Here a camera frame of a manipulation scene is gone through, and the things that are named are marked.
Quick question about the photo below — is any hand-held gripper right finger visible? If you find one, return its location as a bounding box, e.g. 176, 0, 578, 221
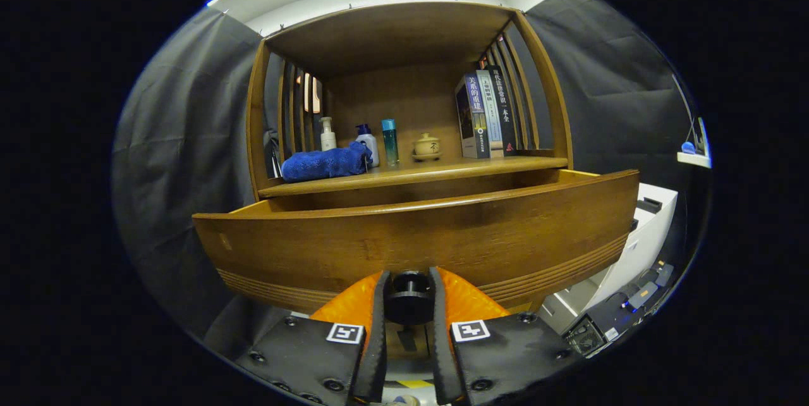
429, 266, 579, 405

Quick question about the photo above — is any white pump bottle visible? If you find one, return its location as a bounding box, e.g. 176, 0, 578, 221
319, 116, 338, 152

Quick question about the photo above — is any blue towel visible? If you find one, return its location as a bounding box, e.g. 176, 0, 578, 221
281, 141, 374, 182

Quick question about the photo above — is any white side cabinet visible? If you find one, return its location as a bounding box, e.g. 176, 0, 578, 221
537, 183, 678, 334

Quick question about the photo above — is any brown wooden drawer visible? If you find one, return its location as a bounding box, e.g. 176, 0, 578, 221
192, 169, 640, 326

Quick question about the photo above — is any white bottle with blue cap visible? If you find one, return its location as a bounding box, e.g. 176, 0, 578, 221
354, 124, 380, 168

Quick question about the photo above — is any black spined book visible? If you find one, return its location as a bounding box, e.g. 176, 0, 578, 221
487, 65, 519, 155

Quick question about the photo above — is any grey power adapter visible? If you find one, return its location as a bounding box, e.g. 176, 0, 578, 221
626, 281, 659, 311

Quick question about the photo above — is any white spined book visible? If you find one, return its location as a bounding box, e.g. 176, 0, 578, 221
475, 70, 505, 158

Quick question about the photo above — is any teal bottle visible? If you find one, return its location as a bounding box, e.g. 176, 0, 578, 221
381, 118, 400, 167

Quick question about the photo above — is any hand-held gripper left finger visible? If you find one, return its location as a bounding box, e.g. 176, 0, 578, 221
237, 269, 392, 405

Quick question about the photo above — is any black vented electronics box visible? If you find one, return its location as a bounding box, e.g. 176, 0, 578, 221
563, 316, 609, 357

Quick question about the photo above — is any dark blue book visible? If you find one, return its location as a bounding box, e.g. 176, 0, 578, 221
455, 73, 491, 159

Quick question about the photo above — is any wooden countertop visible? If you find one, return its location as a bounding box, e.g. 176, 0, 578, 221
258, 154, 568, 198

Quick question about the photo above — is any black backdrop cloth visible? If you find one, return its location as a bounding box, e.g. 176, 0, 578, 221
113, 0, 696, 343

